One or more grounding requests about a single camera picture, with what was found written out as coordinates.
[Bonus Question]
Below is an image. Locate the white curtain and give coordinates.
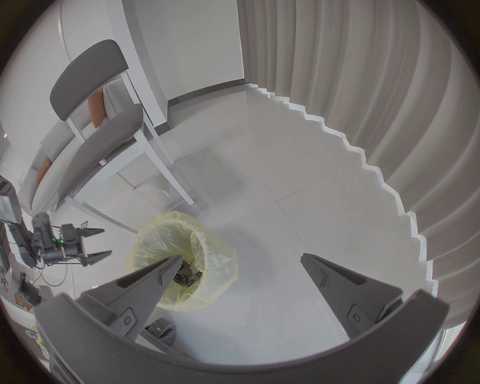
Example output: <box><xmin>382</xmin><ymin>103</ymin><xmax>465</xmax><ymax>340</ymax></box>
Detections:
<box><xmin>236</xmin><ymin>0</ymin><xmax>480</xmax><ymax>328</ymax></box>

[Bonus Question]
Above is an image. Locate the pale grey sofa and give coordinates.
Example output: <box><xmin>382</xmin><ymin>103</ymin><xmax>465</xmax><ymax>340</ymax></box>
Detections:
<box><xmin>19</xmin><ymin>80</ymin><xmax>129</xmax><ymax>215</ymax></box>

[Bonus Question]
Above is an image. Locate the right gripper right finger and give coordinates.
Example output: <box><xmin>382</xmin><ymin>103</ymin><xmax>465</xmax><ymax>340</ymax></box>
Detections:
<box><xmin>300</xmin><ymin>252</ymin><xmax>405</xmax><ymax>338</ymax></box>

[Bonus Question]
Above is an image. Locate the orange cushion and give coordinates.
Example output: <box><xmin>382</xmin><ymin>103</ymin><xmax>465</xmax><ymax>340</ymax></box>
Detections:
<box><xmin>88</xmin><ymin>90</ymin><xmax>104</xmax><ymax>129</ymax></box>
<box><xmin>37</xmin><ymin>157</ymin><xmax>52</xmax><ymax>185</ymax></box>

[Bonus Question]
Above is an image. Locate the white trash bin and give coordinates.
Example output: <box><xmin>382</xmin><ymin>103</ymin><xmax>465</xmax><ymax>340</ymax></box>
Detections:
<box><xmin>135</xmin><ymin>215</ymin><xmax>235</xmax><ymax>310</ymax></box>

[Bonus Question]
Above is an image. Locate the black cable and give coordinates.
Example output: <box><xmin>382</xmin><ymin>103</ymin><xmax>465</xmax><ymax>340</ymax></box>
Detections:
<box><xmin>32</xmin><ymin>260</ymin><xmax>72</xmax><ymax>288</ymax></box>

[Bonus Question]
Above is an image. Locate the grey and white chair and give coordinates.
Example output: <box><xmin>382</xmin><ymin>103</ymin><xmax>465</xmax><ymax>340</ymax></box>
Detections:
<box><xmin>50</xmin><ymin>39</ymin><xmax>196</xmax><ymax>211</ymax></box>

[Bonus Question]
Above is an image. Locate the yellow plastic bag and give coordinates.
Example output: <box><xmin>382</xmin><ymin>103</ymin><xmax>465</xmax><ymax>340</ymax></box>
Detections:
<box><xmin>125</xmin><ymin>211</ymin><xmax>240</xmax><ymax>313</ymax></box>

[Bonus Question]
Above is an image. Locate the black plastic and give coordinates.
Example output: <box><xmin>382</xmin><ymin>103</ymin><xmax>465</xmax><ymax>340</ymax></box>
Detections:
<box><xmin>172</xmin><ymin>260</ymin><xmax>203</xmax><ymax>288</ymax></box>

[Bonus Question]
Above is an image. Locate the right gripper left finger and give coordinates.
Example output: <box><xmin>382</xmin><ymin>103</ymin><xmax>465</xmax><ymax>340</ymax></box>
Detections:
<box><xmin>77</xmin><ymin>254</ymin><xmax>184</xmax><ymax>344</ymax></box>

